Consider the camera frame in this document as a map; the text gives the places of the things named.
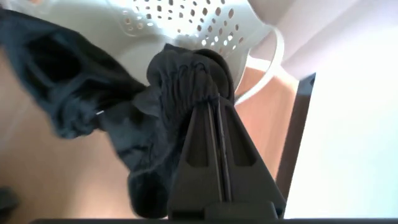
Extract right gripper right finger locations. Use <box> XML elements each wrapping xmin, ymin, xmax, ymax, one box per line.
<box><xmin>215</xmin><ymin>96</ymin><xmax>286</xmax><ymax>218</ymax></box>

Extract black shorts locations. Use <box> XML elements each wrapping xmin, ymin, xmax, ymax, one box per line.
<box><xmin>99</xmin><ymin>43</ymin><xmax>236</xmax><ymax>219</ymax></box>

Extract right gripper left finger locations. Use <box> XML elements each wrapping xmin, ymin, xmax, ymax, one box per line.
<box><xmin>167</xmin><ymin>100</ymin><xmax>227</xmax><ymax>218</ymax></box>

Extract white laundry basket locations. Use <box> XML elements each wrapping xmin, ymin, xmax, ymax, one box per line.
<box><xmin>0</xmin><ymin>0</ymin><xmax>285</xmax><ymax>106</ymax></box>

